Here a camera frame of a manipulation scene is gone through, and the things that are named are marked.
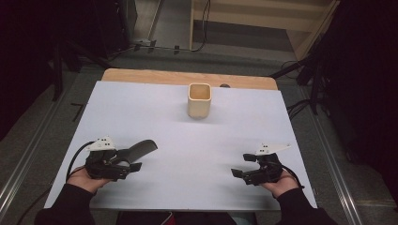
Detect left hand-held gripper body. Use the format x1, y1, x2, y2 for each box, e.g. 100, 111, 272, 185
84, 135, 132, 183

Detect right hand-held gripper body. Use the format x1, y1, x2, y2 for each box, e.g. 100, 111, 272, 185
243, 142, 292, 187

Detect dark brown comb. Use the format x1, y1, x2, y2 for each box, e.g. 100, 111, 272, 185
116, 139, 159, 165

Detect beige square cup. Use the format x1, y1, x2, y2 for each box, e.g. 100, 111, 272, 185
187, 82, 213, 120

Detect person's right hand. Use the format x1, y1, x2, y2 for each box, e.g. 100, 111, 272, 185
260, 170, 300, 199

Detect person's left hand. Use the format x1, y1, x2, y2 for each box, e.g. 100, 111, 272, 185
66, 166, 111, 195

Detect white table cover sheet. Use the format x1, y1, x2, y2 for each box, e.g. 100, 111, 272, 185
43, 80, 318, 212

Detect wooden table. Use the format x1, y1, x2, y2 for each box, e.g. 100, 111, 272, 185
100, 67, 279, 91

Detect black tripod stand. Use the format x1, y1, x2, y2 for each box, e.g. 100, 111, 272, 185
62, 38, 114, 69

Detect right hand-held gripper cable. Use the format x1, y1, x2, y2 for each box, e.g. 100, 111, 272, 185
281, 164, 306, 190

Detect hand-held gripper cable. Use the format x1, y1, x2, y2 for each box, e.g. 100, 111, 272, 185
16, 141, 96, 225
281, 164, 306, 190

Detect left hand-held gripper cable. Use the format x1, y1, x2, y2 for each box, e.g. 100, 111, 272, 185
16, 141, 96, 225

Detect metal floor rail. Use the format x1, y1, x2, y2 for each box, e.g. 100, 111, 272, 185
0, 90, 69, 217
298, 85, 365, 225

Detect black floor cables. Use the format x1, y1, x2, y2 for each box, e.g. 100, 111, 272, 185
284, 97, 315, 121

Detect thin black hanging cable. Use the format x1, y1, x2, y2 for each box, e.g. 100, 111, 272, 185
191, 0, 212, 53

